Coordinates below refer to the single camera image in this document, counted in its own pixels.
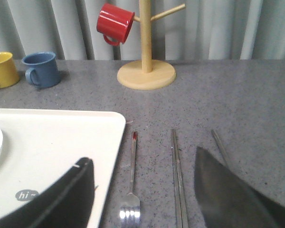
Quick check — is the silver metal spoon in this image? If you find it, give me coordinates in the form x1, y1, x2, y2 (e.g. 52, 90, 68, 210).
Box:
211, 129, 230, 167

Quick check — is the silver metal fork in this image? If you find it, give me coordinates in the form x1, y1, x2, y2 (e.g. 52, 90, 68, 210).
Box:
119, 131, 141, 228

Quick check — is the yellow enamel mug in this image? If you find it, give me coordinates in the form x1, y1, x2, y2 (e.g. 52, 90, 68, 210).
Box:
0, 52, 20, 89

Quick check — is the cream rectangular bunny tray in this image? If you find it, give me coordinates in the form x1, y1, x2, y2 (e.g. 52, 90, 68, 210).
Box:
0, 109, 126, 228

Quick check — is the blue enamel mug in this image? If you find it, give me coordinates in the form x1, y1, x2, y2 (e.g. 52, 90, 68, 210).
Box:
22, 52, 61, 88

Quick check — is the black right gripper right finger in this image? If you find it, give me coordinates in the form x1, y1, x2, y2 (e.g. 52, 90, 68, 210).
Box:
194, 147, 285, 228

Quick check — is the wooden mug tree stand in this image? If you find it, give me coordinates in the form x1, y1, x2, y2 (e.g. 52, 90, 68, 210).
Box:
117, 0, 186, 90

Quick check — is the silver metal chopstick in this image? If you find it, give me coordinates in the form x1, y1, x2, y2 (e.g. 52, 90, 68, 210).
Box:
174, 129, 189, 228
171, 129, 182, 228

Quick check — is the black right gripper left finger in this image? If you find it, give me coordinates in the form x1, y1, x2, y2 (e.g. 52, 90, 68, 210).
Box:
0, 157, 95, 228

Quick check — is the red enamel mug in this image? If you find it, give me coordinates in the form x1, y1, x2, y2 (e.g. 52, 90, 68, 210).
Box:
96, 3, 135, 46

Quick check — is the grey pleated curtain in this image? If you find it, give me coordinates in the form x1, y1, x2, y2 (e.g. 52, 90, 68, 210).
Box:
0, 0, 285, 60

